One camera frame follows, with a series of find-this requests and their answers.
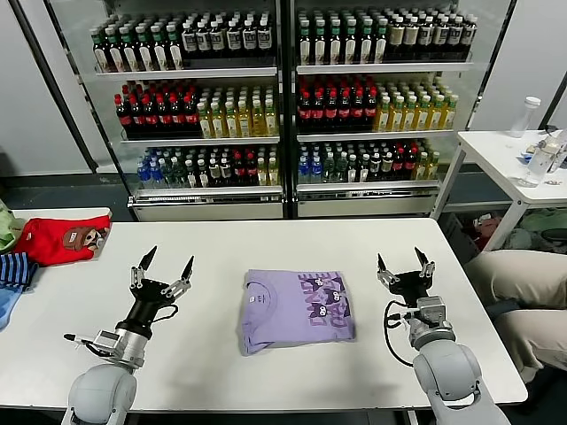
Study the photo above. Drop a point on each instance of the small blue item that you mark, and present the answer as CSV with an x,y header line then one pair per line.
x,y
527,155

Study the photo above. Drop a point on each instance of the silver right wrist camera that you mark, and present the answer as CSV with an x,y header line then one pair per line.
x,y
432,312

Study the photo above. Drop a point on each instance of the blue water bottle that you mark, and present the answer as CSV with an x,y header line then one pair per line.
x,y
315,169
152,174
140,174
303,169

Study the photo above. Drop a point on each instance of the red bear-print garment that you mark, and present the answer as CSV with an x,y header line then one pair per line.
x,y
48,241

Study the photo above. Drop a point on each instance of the beige-label dark drink bottle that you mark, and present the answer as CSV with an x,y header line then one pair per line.
x,y
455,36
440,36
395,36
469,36
410,36
425,36

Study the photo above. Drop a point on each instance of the red cloth pile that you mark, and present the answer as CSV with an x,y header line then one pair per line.
x,y
487,229

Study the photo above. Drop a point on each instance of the white-cap dark drink bottle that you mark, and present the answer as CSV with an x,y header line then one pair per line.
x,y
225,174
247,42
213,174
232,42
188,42
263,42
387,169
202,42
216,42
375,169

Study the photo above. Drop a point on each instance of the white side table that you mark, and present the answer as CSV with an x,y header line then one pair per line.
x,y
491,153

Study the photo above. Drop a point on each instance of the tall clear white-cap bottle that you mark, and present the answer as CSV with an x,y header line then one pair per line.
x,y
523,122

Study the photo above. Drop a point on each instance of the lavender cartoon-print t-shirt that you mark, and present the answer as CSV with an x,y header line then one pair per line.
x,y
274,319

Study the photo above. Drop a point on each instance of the red-cap cola bottle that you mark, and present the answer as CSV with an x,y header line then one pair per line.
x,y
331,112
162,116
237,174
176,116
371,112
118,116
358,112
133,116
344,112
148,116
189,116
411,169
318,112
399,169
305,112
249,174

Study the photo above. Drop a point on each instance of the black slanted frame post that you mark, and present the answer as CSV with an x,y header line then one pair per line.
x,y
57,88

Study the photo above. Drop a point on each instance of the person in beige trousers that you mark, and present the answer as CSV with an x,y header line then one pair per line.
x,y
518,274

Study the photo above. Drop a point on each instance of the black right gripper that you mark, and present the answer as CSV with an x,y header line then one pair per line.
x,y
412,288

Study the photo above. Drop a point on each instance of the clear green water bottle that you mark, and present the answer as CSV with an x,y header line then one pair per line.
x,y
164,174
340,169
328,169
176,174

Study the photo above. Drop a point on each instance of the navy striped garment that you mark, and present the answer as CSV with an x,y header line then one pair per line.
x,y
15,270

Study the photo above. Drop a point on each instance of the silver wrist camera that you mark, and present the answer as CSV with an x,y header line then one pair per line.
x,y
432,312
106,341

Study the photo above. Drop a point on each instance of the small beige device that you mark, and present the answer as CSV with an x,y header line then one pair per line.
x,y
556,145

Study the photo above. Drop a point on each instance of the light green garment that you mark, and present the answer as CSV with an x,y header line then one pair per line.
x,y
6,230

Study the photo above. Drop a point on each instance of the green-cap yellow juice bottle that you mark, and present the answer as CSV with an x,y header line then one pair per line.
x,y
242,123
437,118
229,123
424,118
269,123
203,123
216,123
423,169
398,118
384,118
434,169
272,174
255,123
261,174
411,118
450,118

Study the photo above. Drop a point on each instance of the green-cap tea bottle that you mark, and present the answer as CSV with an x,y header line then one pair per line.
x,y
336,50
161,54
176,54
201,174
305,50
146,54
364,169
352,169
321,50
116,54
351,50
101,54
131,54
189,174
381,50
366,50

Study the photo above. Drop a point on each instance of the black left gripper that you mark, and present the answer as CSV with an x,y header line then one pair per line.
x,y
150,296

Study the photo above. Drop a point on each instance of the light blue garment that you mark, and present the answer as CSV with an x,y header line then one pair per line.
x,y
6,305

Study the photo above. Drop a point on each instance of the green cloth pile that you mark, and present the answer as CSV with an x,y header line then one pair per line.
x,y
545,222

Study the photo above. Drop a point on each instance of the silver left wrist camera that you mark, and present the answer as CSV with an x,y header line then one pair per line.
x,y
106,341

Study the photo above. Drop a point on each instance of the clear plastic water bottle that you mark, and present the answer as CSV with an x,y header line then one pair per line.
x,y
537,167

